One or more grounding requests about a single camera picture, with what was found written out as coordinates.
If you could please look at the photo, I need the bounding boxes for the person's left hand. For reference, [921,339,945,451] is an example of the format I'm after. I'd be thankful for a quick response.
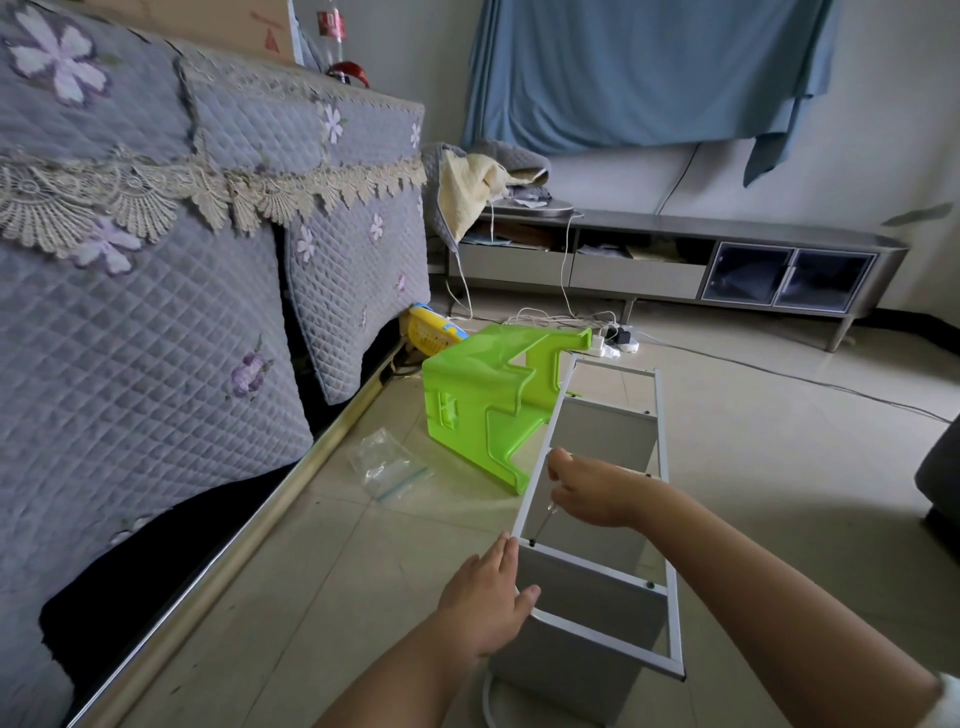
[435,532,542,662]

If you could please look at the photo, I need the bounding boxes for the person's right hand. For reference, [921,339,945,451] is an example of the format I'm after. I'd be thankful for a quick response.
[544,447,669,531]

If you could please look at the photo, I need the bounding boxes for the white wooden board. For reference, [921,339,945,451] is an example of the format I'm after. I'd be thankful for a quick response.
[547,397,662,479]
[495,607,680,728]
[517,540,671,650]

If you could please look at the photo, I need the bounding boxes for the white metal frame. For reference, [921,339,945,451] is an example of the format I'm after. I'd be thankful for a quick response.
[480,667,506,728]
[510,352,687,680]

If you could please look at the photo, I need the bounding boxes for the clear plastic screw bag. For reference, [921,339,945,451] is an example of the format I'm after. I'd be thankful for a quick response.
[348,427,434,504]

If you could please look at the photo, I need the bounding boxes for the person's left forearm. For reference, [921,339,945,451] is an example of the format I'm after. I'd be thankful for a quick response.
[315,618,485,728]

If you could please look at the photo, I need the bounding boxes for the person's right forearm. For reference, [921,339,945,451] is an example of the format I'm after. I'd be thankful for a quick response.
[637,480,942,728]

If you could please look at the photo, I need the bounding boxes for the person's white shirt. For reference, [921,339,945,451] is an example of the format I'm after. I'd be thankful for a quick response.
[918,675,960,728]

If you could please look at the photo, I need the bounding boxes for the white power strip with plugs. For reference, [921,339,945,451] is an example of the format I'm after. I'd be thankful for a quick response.
[600,322,642,359]

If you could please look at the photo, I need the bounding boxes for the green plastic stool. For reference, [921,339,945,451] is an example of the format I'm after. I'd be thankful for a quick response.
[420,322,599,497]

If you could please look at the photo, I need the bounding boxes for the yellow plastic basket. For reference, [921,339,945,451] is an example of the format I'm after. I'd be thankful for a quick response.
[397,303,471,359]

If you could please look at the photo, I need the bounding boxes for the grey marble TV cabinet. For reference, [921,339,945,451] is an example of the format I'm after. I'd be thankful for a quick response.
[442,202,909,354]

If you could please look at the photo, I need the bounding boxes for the pile of pale cloth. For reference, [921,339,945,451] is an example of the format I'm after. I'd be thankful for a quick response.
[427,142,554,249]

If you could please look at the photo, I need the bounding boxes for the grey sofa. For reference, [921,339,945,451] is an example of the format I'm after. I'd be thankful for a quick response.
[915,412,960,560]

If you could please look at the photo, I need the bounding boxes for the grey textured furniture cover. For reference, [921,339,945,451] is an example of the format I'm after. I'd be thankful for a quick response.
[0,0,432,728]

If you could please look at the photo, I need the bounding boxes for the blue cloth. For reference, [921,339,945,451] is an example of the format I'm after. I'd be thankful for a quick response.
[462,0,842,189]

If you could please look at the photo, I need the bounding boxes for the red object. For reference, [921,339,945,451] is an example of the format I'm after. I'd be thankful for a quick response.
[315,7,371,89]

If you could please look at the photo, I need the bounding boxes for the brown cardboard box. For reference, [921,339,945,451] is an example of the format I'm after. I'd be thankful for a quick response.
[90,0,302,65]

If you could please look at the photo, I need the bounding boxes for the tangle of white cables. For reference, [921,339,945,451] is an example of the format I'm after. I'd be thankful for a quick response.
[442,210,642,365]

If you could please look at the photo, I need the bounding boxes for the long dark cable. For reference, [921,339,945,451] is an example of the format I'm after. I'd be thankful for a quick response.
[637,342,954,426]

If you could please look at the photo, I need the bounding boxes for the chrome metal base rail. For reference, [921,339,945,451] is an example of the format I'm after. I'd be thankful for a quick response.
[67,345,407,728]

